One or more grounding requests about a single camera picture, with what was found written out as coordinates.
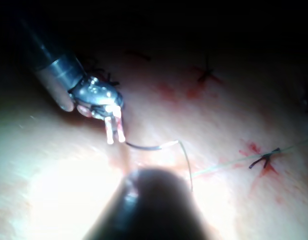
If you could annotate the left arm needle driver jaw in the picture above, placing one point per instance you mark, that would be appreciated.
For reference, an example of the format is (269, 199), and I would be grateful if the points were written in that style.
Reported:
(109, 130)
(120, 125)

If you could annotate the left arm needle driver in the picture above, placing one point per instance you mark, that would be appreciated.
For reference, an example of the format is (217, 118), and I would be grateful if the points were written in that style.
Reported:
(96, 92)

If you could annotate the curved steel needle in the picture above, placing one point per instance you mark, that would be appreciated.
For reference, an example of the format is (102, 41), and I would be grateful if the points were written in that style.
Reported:
(148, 148)

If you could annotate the blue thread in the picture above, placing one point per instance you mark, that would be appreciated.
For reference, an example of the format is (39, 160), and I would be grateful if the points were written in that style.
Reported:
(187, 160)

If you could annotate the dark left arm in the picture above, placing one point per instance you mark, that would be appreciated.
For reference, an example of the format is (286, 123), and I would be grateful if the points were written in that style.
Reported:
(59, 67)

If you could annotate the dark right arm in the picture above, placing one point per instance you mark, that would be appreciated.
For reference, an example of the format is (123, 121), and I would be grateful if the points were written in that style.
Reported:
(148, 212)

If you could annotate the black stitching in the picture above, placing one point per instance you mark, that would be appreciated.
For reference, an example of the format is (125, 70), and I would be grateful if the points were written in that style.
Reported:
(206, 71)
(265, 160)
(111, 80)

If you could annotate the tissue pad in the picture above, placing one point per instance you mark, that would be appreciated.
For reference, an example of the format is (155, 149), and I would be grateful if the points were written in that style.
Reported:
(218, 112)

